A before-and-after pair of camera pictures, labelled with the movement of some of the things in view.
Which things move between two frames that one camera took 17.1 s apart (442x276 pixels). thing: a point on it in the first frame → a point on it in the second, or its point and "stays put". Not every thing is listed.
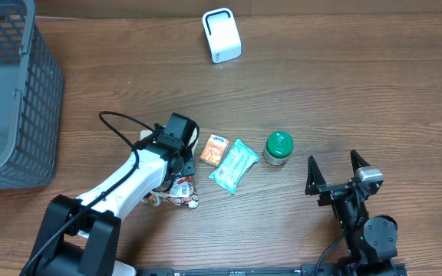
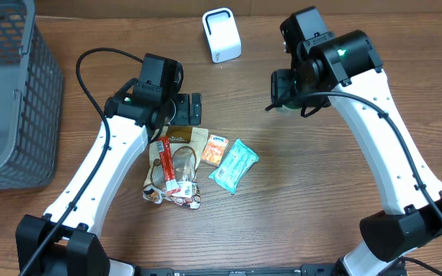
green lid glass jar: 278,146 → 288,111
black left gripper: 187,167 → 194,108
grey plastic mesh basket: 19,87 stays put
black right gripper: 331,193 → 282,89
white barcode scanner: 222,34 stays put
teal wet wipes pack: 234,165 stays put
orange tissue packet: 214,150 stays put
